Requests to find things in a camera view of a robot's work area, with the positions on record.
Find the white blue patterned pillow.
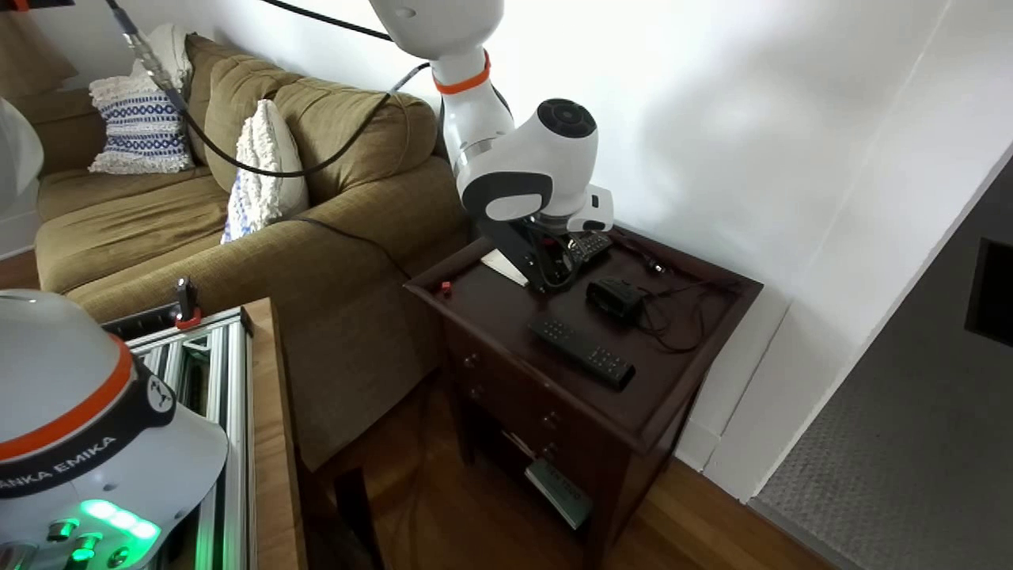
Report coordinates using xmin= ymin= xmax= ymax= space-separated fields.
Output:
xmin=88 ymin=74 xmax=195 ymax=176

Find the black cable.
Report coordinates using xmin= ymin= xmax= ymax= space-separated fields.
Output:
xmin=613 ymin=234 xmax=717 ymax=355

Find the small black remote control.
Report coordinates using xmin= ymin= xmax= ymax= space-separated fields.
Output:
xmin=570 ymin=232 xmax=614 ymax=264

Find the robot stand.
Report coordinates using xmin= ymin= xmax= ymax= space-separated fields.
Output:
xmin=101 ymin=298 xmax=308 ymax=570

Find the white knit pillow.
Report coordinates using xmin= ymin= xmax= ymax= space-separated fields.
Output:
xmin=221 ymin=98 xmax=310 ymax=245

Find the long black remote control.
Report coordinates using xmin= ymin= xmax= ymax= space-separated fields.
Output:
xmin=528 ymin=316 xmax=637 ymax=391

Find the green book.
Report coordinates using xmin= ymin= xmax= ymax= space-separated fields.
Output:
xmin=524 ymin=458 xmax=594 ymax=530

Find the small black box device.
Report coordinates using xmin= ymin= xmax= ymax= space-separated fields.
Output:
xmin=585 ymin=277 xmax=647 ymax=323

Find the dark wood drawer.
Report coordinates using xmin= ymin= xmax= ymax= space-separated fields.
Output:
xmin=443 ymin=318 xmax=612 ymax=449
xmin=448 ymin=366 xmax=607 ymax=485

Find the plain white pillow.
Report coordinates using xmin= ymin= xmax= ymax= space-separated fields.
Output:
xmin=130 ymin=22 xmax=195 ymax=93

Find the olive green sofa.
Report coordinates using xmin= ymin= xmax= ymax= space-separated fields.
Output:
xmin=14 ymin=34 xmax=479 ymax=474

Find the red black clamp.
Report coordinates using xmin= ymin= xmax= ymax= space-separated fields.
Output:
xmin=173 ymin=276 xmax=203 ymax=331

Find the white paper card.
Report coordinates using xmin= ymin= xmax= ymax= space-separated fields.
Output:
xmin=480 ymin=249 xmax=530 ymax=288

